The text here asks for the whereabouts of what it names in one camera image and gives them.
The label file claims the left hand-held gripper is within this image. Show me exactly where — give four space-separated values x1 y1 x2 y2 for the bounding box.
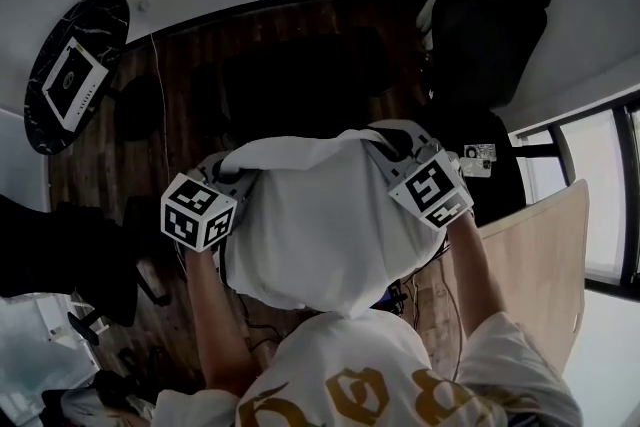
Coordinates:
160 155 257 252

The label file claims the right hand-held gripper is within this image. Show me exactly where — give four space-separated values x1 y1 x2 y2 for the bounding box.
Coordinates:
367 119 475 230

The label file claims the white garment with black stripes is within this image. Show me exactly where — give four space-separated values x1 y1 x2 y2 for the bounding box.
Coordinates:
217 127 449 321

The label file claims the person's left forearm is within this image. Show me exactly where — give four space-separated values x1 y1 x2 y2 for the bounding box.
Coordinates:
182 239 261 396

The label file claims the person's right forearm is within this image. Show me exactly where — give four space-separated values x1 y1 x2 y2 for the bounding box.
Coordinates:
442 209 506 346

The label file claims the black office chair with headrest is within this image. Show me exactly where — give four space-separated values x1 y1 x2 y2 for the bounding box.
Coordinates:
417 0 554 226
0 192 171 346

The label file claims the white smartphone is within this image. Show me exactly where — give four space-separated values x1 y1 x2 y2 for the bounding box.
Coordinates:
459 158 494 178

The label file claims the light wooden desk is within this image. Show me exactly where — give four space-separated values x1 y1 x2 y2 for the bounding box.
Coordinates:
414 178 591 376

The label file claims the white flat box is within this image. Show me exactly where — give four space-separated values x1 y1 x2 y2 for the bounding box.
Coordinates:
41 37 110 132

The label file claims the round black marble side table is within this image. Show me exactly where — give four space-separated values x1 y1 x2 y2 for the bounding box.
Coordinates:
23 0 164 156

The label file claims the person's white shirt gold print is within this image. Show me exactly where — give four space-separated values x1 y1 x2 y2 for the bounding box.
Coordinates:
154 309 584 427

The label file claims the white shelf rack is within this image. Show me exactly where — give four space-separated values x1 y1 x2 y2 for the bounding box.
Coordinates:
29 292 111 366

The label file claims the white floor cable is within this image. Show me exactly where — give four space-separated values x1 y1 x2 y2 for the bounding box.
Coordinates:
148 32 169 166

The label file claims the black window frame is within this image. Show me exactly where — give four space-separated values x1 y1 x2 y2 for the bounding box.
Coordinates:
514 99 640 301

